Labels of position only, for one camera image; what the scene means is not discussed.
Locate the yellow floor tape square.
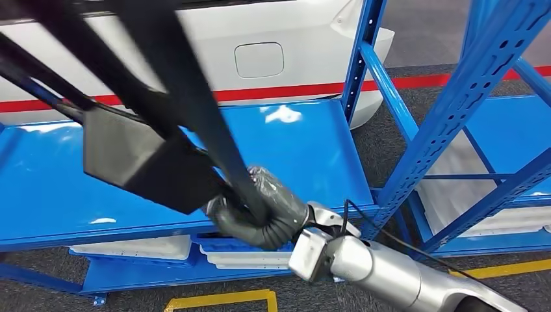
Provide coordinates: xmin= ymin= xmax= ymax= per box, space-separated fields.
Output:
xmin=448 ymin=258 xmax=551 ymax=279

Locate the red barrier belt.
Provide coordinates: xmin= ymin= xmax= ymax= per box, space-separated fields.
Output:
xmin=0 ymin=64 xmax=551 ymax=115

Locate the blue steel shelf rack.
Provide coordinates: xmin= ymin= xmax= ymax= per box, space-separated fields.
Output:
xmin=0 ymin=0 xmax=551 ymax=307
xmin=404 ymin=56 xmax=551 ymax=259

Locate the black plastic plate part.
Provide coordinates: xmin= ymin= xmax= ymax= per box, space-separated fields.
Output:
xmin=0 ymin=0 xmax=276 ymax=227

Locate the white plastic crate stack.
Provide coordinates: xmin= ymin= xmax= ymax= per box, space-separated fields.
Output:
xmin=415 ymin=129 xmax=551 ymax=239

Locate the white plastic tray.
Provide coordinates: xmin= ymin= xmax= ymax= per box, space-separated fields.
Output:
xmin=199 ymin=246 xmax=294 ymax=265
xmin=212 ymin=260 xmax=294 ymax=272

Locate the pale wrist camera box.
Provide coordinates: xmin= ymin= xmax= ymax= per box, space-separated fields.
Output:
xmin=288 ymin=228 xmax=333 ymax=283

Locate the white car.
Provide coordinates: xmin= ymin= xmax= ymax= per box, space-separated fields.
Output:
xmin=0 ymin=0 xmax=394 ymax=130

